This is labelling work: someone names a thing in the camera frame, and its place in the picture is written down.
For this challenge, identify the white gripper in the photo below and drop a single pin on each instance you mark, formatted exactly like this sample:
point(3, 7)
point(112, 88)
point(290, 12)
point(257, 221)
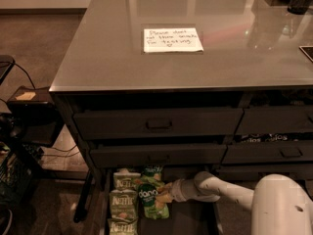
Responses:
point(177, 191)

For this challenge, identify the green dang rice chip bag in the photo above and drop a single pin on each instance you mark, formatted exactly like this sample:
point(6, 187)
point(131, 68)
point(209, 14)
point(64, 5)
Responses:
point(148, 188)

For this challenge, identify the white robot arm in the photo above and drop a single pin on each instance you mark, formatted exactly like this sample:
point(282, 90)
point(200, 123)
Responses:
point(278, 205)

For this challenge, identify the green chip bag behind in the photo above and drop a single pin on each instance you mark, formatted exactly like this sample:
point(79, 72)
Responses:
point(153, 171)

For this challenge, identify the open bottom left drawer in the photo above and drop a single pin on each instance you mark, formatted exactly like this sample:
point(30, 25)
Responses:
point(189, 218)

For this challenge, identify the green kettle chip bag middle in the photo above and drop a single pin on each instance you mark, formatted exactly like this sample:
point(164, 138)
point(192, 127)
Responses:
point(123, 204)

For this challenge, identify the green kettle chip bag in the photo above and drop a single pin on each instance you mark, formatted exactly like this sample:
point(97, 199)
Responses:
point(123, 204)
point(123, 227)
point(124, 179)

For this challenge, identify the green kettle chip bag top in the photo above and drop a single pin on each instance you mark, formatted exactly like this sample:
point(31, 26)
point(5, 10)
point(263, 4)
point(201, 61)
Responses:
point(124, 179)

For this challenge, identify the green kettle chip bag bottom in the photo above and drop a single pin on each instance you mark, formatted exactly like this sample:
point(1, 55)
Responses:
point(123, 227)

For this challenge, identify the middle left drawer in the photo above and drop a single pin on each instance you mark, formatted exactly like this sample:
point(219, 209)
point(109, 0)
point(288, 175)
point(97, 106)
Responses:
point(171, 154)

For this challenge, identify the top left drawer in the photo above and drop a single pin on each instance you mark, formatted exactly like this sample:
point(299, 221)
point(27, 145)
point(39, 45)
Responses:
point(96, 125)

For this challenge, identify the middle right drawer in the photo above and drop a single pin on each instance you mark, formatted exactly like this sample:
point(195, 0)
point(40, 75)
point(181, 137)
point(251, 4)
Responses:
point(269, 152)

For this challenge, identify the bottom right drawer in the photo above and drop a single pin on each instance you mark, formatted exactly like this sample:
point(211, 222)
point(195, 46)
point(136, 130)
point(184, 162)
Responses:
point(256, 172)

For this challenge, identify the dark drawer cabinet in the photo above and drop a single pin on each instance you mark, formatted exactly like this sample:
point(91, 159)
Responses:
point(250, 58)

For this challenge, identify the dark snack bags in drawer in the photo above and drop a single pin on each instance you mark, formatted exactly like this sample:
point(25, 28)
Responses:
point(276, 137)

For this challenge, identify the top right drawer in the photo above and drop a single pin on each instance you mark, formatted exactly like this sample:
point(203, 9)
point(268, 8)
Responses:
point(281, 119)

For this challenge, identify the black crate on floor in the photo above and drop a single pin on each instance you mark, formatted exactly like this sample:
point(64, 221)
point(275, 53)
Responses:
point(17, 171)

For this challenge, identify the white handwritten paper note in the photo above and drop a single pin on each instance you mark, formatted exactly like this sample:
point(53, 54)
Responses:
point(167, 40)

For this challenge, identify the black side stand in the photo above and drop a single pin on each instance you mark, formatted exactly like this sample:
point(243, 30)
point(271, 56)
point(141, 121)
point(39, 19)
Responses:
point(40, 117)

